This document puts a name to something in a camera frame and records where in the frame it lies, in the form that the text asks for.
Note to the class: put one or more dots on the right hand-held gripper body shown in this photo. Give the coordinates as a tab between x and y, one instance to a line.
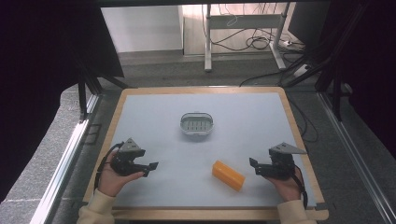
280	168

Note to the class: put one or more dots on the white cabinet panel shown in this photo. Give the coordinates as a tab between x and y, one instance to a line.
140	28

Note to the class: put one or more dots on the black metal stand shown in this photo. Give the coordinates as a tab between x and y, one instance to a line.
334	87
83	99

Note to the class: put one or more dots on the white metal desk frame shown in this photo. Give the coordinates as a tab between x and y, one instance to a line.
208	46

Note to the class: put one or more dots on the person's left hand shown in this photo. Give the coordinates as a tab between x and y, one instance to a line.
112	182

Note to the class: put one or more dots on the black curtain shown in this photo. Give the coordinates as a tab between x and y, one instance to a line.
37	77
370	68

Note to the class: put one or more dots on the white soap dish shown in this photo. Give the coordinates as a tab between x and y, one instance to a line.
196	124

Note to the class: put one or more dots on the white power strip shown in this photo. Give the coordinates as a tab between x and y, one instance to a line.
301	70

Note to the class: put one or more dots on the person's right hand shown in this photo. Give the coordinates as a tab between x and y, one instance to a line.
289	188

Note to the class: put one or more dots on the grey floor plate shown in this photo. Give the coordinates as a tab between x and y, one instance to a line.
92	133

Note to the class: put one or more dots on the orange soap bar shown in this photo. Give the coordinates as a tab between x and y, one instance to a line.
228	175

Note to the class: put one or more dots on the aluminium rail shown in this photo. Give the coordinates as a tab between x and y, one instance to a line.
62	168
358	155

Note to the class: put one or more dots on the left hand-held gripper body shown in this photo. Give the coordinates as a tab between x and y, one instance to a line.
124	165

